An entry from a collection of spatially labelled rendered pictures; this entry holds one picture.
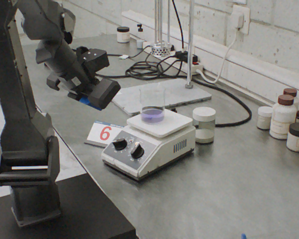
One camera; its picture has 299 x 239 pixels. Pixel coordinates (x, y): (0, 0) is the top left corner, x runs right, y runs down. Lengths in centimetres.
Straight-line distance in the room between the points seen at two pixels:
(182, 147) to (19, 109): 50
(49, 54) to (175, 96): 67
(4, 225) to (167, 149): 43
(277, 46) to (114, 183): 70
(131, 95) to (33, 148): 79
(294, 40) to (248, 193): 56
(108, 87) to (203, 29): 92
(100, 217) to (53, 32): 33
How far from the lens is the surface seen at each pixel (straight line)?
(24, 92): 63
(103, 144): 113
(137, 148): 98
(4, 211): 76
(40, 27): 79
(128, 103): 136
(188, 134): 105
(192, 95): 143
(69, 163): 107
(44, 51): 82
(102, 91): 85
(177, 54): 170
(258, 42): 148
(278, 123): 118
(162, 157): 100
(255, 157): 110
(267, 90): 140
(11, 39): 60
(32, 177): 67
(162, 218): 87
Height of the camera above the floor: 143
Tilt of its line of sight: 25 degrees down
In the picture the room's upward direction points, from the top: straight up
